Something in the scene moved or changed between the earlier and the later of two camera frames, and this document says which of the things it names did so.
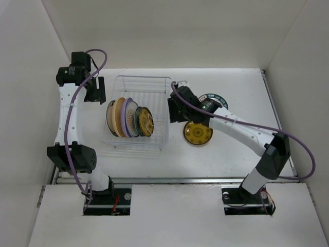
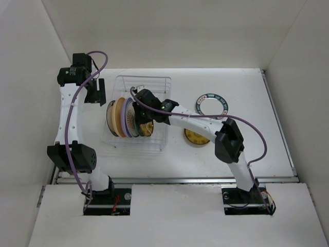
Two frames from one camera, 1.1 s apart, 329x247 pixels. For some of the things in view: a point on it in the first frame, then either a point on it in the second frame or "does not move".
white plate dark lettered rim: (216, 96) does not move
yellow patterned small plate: (197, 133) does not move
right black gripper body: (176, 114) to (144, 116)
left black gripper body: (93, 94) does not move
